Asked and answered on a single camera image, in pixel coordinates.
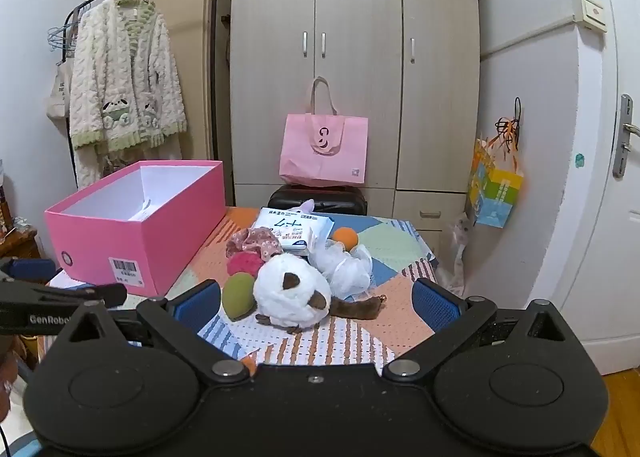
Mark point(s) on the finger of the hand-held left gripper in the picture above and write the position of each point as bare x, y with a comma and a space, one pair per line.
30, 269
75, 296

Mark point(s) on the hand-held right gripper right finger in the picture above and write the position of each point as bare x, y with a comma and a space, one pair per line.
435, 304

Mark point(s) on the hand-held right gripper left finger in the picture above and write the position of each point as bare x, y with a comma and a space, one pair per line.
200, 299

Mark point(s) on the green egg-shaped sponge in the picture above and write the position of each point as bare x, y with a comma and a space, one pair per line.
237, 297

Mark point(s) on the pink round sponge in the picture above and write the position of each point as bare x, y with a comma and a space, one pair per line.
242, 264

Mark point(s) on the pink cardboard box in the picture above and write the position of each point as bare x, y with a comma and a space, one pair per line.
150, 247

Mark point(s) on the pink floral cloth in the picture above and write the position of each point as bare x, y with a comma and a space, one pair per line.
255, 239

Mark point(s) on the white mesh bath pouf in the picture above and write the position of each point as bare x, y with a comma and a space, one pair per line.
345, 267

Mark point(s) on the orange ball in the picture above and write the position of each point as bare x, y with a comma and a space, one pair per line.
344, 238

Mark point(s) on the small tissue pack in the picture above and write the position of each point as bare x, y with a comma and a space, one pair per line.
297, 241

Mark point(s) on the white wet wipes pack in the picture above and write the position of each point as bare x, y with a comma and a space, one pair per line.
285, 221

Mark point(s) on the wooden side table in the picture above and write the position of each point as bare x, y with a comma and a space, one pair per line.
20, 244

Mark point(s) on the patchwork table mat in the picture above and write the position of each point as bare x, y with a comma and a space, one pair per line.
390, 297

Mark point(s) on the white plastic bag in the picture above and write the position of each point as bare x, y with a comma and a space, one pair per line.
459, 237

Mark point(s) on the cream hanging garment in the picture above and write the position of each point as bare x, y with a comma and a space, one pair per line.
90, 162

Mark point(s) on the colourful paper gift bag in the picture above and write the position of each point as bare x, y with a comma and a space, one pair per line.
495, 192

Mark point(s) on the cream canvas tote bag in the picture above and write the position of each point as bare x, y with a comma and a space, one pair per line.
57, 92

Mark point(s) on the pink tote bag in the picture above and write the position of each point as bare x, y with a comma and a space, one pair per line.
325, 162

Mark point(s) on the white door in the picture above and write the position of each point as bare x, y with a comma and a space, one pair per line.
610, 237

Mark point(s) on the beige wardrobe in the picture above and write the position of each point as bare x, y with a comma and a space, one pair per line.
360, 112

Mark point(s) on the cream knitted panda cardigan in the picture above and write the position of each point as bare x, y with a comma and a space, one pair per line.
125, 72

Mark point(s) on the black metal clothes rack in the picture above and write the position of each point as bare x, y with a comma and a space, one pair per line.
218, 37

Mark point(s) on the tall beige cabinet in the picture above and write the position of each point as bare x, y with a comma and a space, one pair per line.
192, 17

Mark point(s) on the green wall sticker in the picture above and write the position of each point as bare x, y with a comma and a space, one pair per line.
580, 160

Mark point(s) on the white wall switch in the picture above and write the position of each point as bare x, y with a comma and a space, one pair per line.
590, 11

